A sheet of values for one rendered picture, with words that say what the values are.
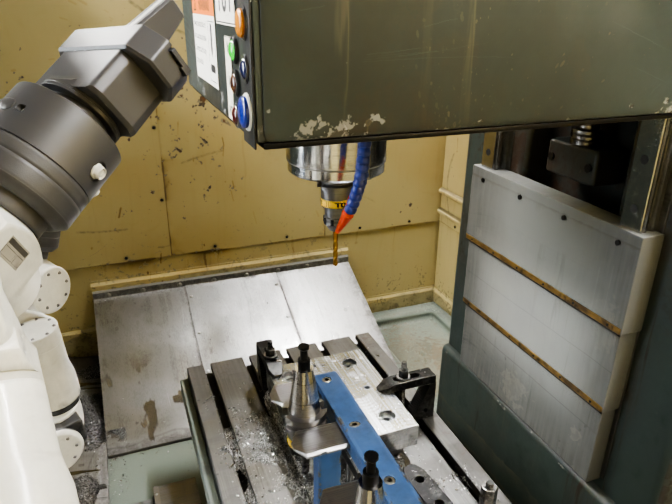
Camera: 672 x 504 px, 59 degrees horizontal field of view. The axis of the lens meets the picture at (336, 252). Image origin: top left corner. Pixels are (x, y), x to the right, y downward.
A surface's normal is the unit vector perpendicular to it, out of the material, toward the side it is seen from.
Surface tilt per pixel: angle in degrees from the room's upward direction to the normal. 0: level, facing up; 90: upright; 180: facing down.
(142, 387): 24
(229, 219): 90
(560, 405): 90
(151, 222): 90
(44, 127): 57
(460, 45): 90
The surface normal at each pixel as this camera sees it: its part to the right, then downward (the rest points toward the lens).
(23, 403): 0.79, -0.48
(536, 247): -0.93, 0.13
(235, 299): 0.16, -0.69
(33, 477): 0.64, -0.63
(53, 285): 0.94, 0.15
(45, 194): 0.77, 0.13
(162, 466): 0.01, -0.92
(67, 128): 0.57, -0.07
